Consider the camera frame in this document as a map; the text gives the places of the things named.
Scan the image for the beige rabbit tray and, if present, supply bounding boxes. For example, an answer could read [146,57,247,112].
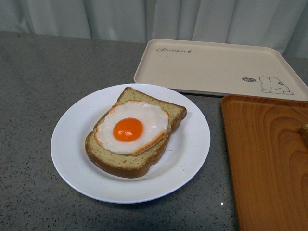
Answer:
[134,39,308,101]

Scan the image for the brown wooden tray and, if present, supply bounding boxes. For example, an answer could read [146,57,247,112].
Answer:
[221,95,308,231]

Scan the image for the fried egg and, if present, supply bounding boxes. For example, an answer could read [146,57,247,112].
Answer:
[94,100,169,155]

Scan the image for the bread slice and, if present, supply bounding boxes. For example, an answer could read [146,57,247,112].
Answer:
[299,123,308,145]
[85,87,187,178]

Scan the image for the white round plate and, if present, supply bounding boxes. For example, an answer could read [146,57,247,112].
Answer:
[51,84,210,204]

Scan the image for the grey curtain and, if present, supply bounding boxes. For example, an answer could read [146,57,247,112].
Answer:
[0,0,308,58]

